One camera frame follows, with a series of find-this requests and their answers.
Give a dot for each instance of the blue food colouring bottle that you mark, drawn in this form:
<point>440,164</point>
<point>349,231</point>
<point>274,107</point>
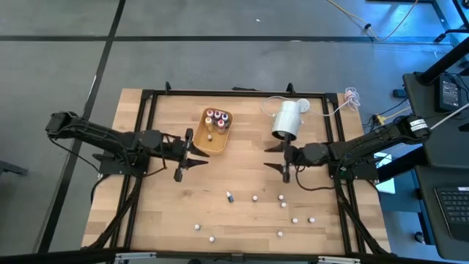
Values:
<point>225,117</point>

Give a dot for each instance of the yellow food colouring bottle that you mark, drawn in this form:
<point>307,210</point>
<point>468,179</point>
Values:
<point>209,122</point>

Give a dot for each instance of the silver metal bracket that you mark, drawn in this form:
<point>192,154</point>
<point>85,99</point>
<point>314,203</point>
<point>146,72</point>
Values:
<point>339,260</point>
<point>135,256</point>

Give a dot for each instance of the purple food colouring bottle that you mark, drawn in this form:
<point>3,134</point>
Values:
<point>217,115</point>

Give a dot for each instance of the black frame clamp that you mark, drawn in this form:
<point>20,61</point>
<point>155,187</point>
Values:
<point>168,87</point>
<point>290,88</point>

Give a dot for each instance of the pink food colouring bottle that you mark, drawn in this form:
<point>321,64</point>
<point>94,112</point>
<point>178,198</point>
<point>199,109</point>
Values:
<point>210,113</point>

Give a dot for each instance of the yellow plastic bin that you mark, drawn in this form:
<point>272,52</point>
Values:
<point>216,144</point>

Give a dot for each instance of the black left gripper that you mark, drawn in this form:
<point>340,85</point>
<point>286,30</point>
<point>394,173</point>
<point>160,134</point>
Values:
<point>174,148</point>

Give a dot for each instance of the red food colouring bottle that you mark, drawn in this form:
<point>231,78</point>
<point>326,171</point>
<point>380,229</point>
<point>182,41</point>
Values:
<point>221,125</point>

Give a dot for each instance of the black power adapter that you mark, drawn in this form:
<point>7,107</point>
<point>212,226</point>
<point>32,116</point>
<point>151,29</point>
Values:
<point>448,93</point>

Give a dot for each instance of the black side desk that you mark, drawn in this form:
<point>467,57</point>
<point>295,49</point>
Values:
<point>428,205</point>

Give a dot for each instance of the grey furniture foot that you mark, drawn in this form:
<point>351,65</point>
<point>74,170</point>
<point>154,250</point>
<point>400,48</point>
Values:
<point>11,168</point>

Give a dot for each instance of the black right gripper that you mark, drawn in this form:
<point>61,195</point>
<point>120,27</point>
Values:
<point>311,154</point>

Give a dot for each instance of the white cylindrical spot lamp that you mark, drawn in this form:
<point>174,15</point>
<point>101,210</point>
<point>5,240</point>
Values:
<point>287,119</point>

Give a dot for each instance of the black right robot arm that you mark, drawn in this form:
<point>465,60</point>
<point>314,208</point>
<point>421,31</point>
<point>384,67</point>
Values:
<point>377,139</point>

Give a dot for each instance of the black office chair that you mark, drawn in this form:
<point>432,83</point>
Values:
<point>450,33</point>

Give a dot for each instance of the black caster wheel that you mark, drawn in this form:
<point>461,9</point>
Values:
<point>419,237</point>

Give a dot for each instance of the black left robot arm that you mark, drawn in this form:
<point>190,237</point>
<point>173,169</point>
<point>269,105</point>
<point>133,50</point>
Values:
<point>102,133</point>

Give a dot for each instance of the small black dropper bottle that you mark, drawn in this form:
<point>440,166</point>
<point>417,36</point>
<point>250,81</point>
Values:
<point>229,197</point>

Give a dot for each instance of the black keyboard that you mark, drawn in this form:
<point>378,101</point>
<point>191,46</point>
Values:
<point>454,209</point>

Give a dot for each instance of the yellow plug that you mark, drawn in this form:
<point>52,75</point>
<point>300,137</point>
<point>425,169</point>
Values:
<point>380,119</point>

